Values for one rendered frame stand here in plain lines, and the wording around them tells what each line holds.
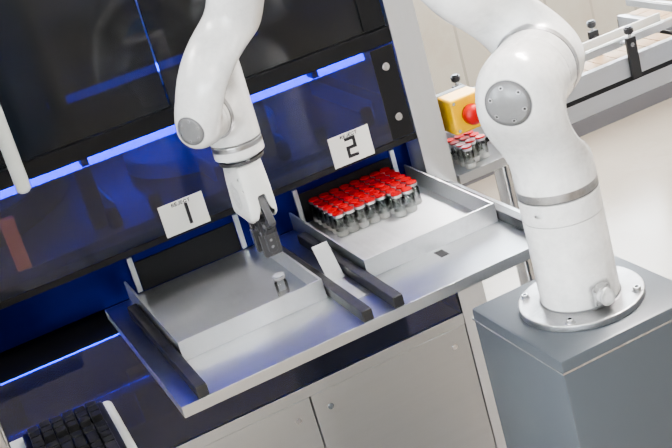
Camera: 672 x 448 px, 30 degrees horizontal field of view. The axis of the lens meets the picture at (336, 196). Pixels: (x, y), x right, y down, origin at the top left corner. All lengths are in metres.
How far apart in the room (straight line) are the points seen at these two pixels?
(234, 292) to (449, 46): 2.63
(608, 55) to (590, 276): 1.04
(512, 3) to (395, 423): 1.05
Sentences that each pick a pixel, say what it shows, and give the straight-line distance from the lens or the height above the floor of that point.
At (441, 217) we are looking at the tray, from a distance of 2.25.
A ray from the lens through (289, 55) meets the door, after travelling 2.24.
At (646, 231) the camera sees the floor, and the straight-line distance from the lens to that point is 4.12.
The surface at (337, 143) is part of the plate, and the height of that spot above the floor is 1.04.
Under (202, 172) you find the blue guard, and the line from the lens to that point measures 2.21.
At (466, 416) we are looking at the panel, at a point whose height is 0.38.
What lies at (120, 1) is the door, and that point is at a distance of 2.14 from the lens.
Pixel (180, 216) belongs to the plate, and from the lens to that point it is 2.21.
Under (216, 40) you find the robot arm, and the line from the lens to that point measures 1.87.
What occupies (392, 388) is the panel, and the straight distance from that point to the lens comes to 2.49.
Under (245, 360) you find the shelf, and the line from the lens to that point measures 1.95.
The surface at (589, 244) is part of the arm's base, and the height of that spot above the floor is 0.97.
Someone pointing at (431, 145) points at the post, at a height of 0.96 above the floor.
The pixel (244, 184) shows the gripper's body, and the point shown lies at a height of 1.11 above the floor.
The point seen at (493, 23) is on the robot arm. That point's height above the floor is 1.30.
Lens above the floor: 1.74
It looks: 20 degrees down
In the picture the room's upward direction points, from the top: 16 degrees counter-clockwise
